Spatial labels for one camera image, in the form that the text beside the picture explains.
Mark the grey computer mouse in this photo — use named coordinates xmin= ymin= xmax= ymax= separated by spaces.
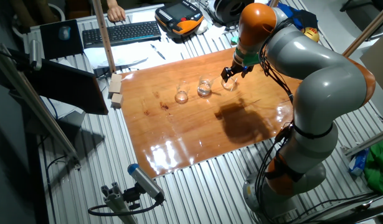
xmin=58 ymin=25 xmax=72 ymax=41

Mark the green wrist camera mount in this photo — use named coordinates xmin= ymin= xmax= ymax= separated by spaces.
xmin=233 ymin=46 xmax=261 ymax=67

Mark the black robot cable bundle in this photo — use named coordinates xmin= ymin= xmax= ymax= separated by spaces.
xmin=255 ymin=17 xmax=296 ymax=220

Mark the green cloth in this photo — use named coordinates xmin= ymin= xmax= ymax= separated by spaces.
xmin=364 ymin=138 xmax=383 ymax=195

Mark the dark pen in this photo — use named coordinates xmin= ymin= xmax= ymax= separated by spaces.
xmin=149 ymin=43 xmax=166 ymax=60

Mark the black mouse pad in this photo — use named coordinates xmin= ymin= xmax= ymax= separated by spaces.
xmin=39 ymin=19 xmax=85 ymax=60

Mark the white round bin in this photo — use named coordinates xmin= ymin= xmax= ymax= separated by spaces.
xmin=10 ymin=2 xmax=67 ymax=35

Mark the short aluminium frame bar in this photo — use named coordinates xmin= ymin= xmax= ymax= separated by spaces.
xmin=340 ymin=127 xmax=383 ymax=158

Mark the thick wooden pole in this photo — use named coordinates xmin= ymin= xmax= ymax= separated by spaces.
xmin=342 ymin=1 xmax=383 ymax=58

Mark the blue cloth bag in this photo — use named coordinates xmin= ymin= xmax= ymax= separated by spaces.
xmin=267 ymin=1 xmax=319 ymax=32

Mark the large glass beaker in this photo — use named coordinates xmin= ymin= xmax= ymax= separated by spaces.
xmin=221 ymin=75 xmax=240 ymax=92

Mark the black filament spool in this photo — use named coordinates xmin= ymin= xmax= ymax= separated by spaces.
xmin=213 ymin=0 xmax=256 ymax=26

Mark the black flat monitor panel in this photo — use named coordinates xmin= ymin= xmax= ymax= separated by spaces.
xmin=22 ymin=58 xmax=110 ymax=116

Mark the brown cardboard sheet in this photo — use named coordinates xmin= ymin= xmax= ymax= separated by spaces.
xmin=359 ymin=29 xmax=383 ymax=100

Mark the person's bare hand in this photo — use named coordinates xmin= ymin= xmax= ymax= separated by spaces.
xmin=106 ymin=5 xmax=126 ymax=23

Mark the silver camera with blue cap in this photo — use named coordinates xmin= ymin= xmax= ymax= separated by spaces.
xmin=127 ymin=163 xmax=166 ymax=202

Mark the blue tissue packet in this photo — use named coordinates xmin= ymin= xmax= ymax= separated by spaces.
xmin=348 ymin=148 xmax=370 ymax=177

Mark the glossy wooden board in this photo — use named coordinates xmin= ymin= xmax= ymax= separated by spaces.
xmin=119 ymin=47 xmax=303 ymax=179

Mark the orange black teach pendant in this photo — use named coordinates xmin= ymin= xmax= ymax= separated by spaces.
xmin=154 ymin=0 xmax=205 ymax=36

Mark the medium glass beaker with water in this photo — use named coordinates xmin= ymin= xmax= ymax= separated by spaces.
xmin=197 ymin=74 xmax=214 ymax=96

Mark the small empty glass beaker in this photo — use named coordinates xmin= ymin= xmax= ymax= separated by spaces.
xmin=174 ymin=80 xmax=191 ymax=105

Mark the black camera cable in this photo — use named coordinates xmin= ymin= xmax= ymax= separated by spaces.
xmin=87 ymin=192 xmax=166 ymax=217

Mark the aluminium profile post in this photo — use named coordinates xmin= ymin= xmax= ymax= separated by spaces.
xmin=100 ymin=182 xmax=139 ymax=224

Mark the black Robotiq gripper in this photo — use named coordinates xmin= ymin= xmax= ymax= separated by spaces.
xmin=221 ymin=60 xmax=255 ymax=83

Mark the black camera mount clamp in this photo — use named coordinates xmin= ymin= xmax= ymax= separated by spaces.
xmin=122 ymin=182 xmax=146 ymax=211

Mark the small white paper sheet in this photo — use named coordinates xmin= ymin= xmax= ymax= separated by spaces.
xmin=131 ymin=10 xmax=161 ymax=24

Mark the black computer keyboard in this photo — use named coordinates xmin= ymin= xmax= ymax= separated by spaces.
xmin=82 ymin=21 xmax=163 ymax=49

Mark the white rounded object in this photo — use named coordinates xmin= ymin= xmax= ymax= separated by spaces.
xmin=194 ymin=20 xmax=209 ymax=35

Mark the slim wooden pole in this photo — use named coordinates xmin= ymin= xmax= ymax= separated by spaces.
xmin=91 ymin=0 xmax=117 ymax=74

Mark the large white paper sheet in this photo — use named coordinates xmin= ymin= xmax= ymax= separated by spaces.
xmin=83 ymin=39 xmax=195 ymax=72

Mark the long aluminium frame bar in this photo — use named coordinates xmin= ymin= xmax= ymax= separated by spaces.
xmin=0 ymin=43 xmax=82 ymax=170

